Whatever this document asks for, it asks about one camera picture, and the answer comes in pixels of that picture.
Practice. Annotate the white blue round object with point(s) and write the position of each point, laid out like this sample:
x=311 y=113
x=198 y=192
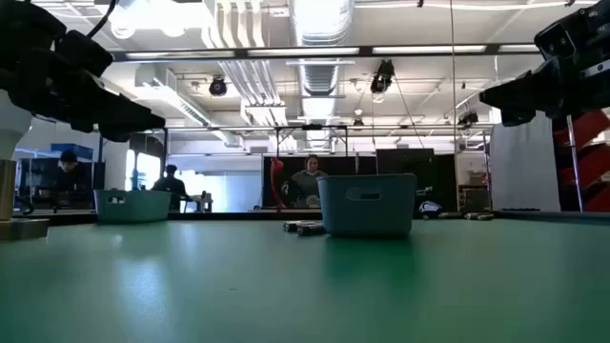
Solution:
x=430 y=209

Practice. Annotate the overhead light bar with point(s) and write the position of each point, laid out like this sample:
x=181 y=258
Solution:
x=305 y=51

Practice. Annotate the copper-top battery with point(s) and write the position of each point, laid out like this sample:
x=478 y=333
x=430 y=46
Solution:
x=450 y=215
x=480 y=216

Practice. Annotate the white bulb brass lamp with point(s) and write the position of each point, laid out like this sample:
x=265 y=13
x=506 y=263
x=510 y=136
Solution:
x=7 y=190

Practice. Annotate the blue storage box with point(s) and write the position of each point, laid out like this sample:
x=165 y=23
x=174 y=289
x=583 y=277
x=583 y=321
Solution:
x=71 y=151

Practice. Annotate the red object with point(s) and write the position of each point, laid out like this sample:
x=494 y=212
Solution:
x=276 y=181

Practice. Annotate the teal plastic bin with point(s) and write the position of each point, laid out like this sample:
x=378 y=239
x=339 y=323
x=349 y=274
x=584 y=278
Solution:
x=133 y=207

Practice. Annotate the slate blue plastic bin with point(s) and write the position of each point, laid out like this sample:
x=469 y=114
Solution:
x=367 y=209

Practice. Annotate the white ceiling pipes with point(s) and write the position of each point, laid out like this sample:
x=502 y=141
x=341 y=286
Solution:
x=248 y=71

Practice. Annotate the black screen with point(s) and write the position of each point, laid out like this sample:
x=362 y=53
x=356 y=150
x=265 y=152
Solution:
x=405 y=162

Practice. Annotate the white cloth panel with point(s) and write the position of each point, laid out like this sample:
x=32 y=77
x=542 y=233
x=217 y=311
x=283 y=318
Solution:
x=524 y=167

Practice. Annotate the green table mat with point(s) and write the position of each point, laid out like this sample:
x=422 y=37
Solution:
x=305 y=295

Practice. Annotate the person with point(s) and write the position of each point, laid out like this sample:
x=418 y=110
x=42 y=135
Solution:
x=305 y=183
x=170 y=188
x=71 y=181

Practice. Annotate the metal pole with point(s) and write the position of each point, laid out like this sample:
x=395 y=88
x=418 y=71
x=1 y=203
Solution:
x=575 y=167

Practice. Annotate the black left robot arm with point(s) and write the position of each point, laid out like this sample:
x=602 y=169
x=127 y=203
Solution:
x=28 y=24

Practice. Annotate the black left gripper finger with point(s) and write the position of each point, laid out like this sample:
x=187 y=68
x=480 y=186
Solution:
x=119 y=134
x=128 y=114

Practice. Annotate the black partition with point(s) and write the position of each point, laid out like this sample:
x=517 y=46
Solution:
x=343 y=164

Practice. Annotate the red shelving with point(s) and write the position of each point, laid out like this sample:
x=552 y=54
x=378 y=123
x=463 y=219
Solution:
x=595 y=162

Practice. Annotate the black hanging camera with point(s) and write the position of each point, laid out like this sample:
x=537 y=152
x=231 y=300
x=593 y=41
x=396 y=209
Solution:
x=218 y=87
x=381 y=81
x=468 y=119

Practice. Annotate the silver air duct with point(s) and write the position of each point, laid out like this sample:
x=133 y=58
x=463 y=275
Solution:
x=320 y=76

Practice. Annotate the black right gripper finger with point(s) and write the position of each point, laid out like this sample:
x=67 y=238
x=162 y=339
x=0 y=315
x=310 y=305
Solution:
x=519 y=116
x=510 y=93

